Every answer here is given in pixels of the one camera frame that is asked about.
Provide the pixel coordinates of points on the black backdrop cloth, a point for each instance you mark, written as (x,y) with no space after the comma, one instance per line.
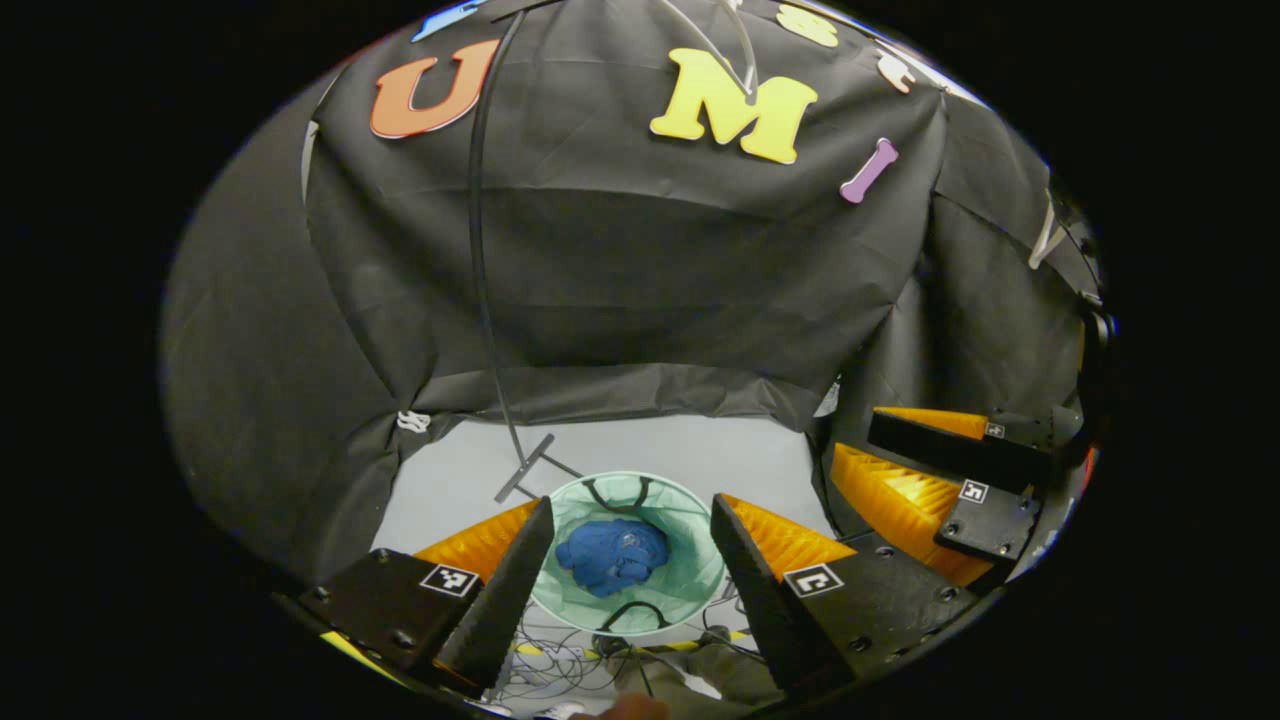
(650,280)

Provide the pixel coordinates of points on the white cloth tie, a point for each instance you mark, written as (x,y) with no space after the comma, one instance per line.
(413,421)

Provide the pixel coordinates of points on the person's olive trouser leg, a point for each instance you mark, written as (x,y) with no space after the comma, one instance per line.
(740,680)

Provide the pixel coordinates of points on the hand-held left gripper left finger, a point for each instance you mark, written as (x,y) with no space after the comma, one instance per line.
(505,605)

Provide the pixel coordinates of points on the black clothes rack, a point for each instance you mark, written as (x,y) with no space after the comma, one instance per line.
(477,230)

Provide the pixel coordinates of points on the empty white clothes hanger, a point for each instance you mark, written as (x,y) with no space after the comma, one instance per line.
(748,60)

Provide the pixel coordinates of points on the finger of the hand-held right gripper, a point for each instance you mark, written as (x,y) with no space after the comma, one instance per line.
(990,520)
(950,448)

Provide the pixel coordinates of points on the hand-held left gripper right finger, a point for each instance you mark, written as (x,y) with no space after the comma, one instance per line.
(765,605)

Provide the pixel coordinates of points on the light green laundry hamper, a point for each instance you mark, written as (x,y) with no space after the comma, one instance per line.
(690,560)

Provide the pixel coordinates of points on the yellow black floor tape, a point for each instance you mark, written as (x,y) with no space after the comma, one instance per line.
(700,642)

